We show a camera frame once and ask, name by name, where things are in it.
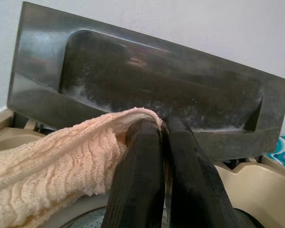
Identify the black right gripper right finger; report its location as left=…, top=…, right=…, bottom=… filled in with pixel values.
left=163, top=116, right=240, bottom=228

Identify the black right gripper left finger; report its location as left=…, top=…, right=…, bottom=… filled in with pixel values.
left=100, top=118, right=166, bottom=228

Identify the peach knitted lace garment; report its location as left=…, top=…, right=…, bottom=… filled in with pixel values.
left=0, top=106, right=164, bottom=228

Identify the beige top-load washing machine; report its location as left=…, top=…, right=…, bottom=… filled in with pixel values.
left=0, top=109, right=285, bottom=228

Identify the colourful patterned item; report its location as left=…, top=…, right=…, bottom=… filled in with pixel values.
left=268, top=135, right=285, bottom=170

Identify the dark grey washer lid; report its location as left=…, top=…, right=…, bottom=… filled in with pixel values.
left=6, top=1, right=285, bottom=164

